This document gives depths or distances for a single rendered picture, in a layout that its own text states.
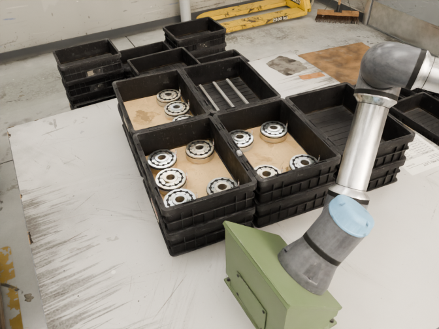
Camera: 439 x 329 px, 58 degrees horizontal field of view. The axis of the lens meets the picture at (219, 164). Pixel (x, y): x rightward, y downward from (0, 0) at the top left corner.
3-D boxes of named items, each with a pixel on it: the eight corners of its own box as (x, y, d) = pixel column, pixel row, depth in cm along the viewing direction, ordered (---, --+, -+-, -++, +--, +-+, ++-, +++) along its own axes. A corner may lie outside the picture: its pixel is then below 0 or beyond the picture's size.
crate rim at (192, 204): (259, 188, 119) (259, 183, 118) (163, 218, 111) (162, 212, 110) (211, 119, 147) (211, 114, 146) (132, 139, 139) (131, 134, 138)
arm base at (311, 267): (332, 296, 104) (357, 269, 102) (304, 294, 93) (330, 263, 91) (297, 256, 114) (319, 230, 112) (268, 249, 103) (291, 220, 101)
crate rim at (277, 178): (342, 162, 127) (343, 157, 125) (259, 188, 119) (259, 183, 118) (282, 102, 155) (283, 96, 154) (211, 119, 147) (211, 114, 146)
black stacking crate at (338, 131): (407, 161, 141) (417, 136, 134) (337, 183, 134) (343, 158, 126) (341, 106, 169) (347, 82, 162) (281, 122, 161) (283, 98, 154)
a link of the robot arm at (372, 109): (313, 237, 108) (366, 39, 102) (317, 227, 122) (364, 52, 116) (358, 251, 104) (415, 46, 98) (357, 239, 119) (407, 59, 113)
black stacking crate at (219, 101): (279, 121, 162) (282, 98, 154) (212, 139, 154) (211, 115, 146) (240, 78, 189) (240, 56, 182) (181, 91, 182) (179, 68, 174)
